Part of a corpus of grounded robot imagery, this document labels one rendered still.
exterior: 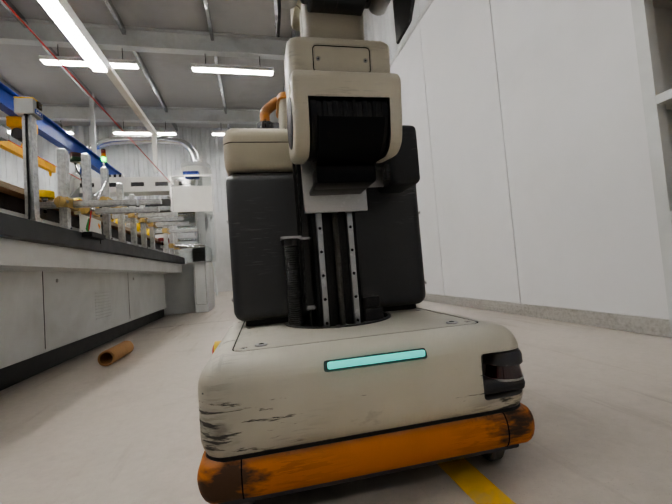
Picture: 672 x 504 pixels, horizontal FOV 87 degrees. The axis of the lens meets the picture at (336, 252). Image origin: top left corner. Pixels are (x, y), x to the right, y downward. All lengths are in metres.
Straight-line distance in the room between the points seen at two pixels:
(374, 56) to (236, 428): 0.75
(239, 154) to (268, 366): 0.57
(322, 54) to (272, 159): 0.31
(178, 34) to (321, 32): 7.37
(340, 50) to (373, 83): 0.11
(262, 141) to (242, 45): 7.08
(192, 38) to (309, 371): 7.75
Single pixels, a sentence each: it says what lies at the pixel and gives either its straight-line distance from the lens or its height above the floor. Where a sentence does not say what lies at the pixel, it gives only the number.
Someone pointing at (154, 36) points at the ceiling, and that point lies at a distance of 8.22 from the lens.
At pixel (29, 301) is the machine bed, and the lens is 2.30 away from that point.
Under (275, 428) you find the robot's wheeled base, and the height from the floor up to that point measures 0.16.
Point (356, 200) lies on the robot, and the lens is 0.89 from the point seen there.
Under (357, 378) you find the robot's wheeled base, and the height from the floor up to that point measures 0.22.
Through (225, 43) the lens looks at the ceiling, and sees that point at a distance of 8.06.
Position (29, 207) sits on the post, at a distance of 1.92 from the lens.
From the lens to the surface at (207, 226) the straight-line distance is 4.80.
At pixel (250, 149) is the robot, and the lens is 0.99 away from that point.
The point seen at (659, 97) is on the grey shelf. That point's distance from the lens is 1.62.
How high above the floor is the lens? 0.42
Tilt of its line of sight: 3 degrees up
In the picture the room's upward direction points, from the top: 4 degrees counter-clockwise
